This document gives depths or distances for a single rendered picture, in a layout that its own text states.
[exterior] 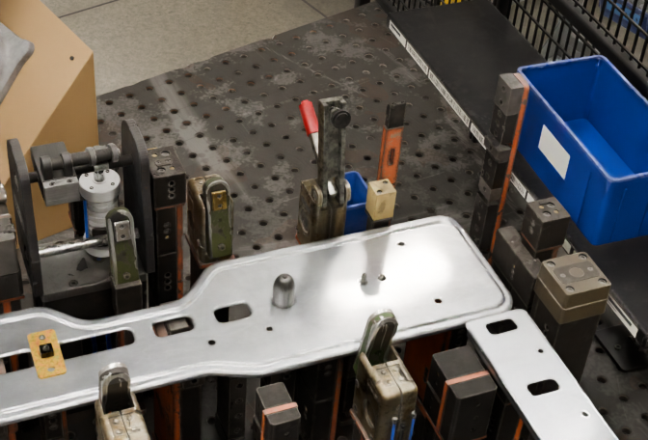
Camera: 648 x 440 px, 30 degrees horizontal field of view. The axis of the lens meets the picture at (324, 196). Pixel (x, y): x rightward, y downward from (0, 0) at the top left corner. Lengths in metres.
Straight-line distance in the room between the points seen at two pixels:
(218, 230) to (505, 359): 0.46
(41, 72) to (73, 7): 2.14
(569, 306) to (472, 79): 0.58
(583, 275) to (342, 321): 0.35
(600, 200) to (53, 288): 0.82
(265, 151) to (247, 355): 0.90
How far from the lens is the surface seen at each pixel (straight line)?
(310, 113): 1.86
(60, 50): 2.19
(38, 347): 1.69
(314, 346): 1.69
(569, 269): 1.78
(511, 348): 1.73
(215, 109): 2.62
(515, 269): 1.89
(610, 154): 2.07
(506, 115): 1.90
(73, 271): 1.85
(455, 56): 2.25
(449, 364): 1.72
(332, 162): 1.81
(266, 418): 1.62
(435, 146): 2.58
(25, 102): 2.21
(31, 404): 1.63
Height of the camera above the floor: 2.22
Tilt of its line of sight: 39 degrees down
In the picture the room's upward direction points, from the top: 5 degrees clockwise
